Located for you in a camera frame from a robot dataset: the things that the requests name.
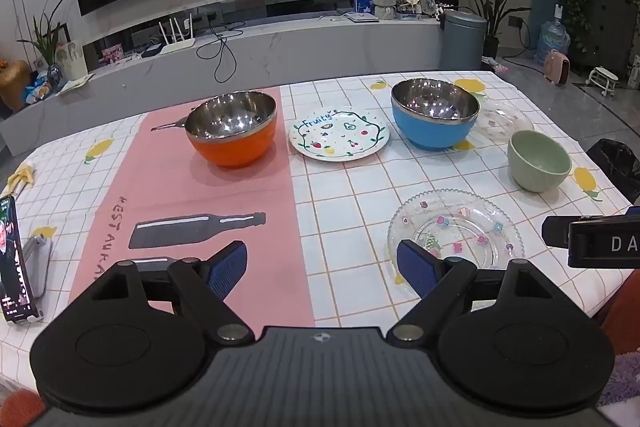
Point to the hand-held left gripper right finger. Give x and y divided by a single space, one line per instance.
417 268

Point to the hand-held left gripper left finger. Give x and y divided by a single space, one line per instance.
227 269

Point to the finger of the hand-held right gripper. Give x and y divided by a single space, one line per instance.
555 232

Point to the blue steel bowl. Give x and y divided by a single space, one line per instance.
432 122

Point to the clear glass flower plate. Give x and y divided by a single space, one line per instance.
505 119
460 227

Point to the green ceramic bowl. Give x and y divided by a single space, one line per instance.
537 162

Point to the black trash bag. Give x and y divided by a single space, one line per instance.
617 167

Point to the printed checkered tablecloth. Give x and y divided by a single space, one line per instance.
340 202

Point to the orange steel bowl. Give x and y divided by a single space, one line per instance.
230 132

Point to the purple fluffy cloth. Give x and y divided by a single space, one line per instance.
625 379

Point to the white fruit-print plate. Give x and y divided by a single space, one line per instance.
340 134

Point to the white small stool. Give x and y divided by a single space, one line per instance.
602 79

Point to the pink heater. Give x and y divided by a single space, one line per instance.
559 68

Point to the pink slippers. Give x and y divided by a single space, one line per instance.
496 67

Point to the grey phone stand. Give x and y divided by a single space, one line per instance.
39 257

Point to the blue water bottle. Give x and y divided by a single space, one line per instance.
552 39

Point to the dark storage cabinet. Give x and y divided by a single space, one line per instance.
612 27

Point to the grey trash can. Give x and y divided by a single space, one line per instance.
462 39

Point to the smartphone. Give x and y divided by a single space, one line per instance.
12 257

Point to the long-leaf potted plant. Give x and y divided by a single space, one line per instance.
492 14

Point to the yellow banana peel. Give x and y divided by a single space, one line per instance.
21 177

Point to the grey television cabinet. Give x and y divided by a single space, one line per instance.
300 49

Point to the white router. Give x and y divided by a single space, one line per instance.
177 42

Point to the pink photo card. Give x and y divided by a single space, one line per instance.
112 55

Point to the white painted jar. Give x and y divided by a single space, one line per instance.
72 59

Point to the orange gourd ornament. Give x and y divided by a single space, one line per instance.
12 82

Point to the slim-leaf plant in vase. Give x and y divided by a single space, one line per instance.
47 42

